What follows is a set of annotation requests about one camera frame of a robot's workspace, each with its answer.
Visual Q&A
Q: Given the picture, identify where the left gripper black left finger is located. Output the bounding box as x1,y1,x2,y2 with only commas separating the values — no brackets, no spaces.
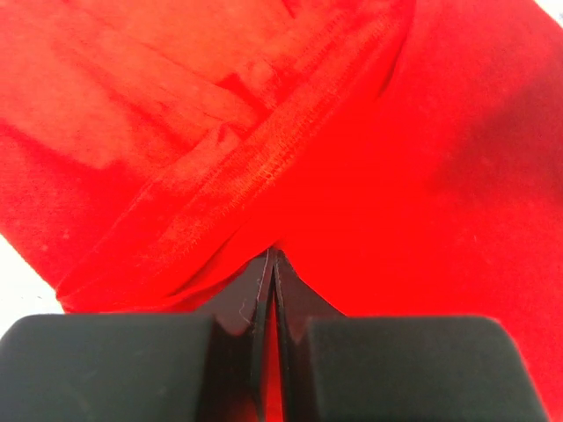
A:
1,251,273,421

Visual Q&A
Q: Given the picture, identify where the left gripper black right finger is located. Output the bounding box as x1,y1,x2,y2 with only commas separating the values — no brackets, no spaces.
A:
274,253,545,421

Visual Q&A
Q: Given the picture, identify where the red t shirt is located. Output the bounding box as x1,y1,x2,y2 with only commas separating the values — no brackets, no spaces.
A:
1,1,562,421

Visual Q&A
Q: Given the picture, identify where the floral patterned table mat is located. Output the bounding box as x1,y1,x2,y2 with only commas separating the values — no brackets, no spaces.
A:
0,237,63,336

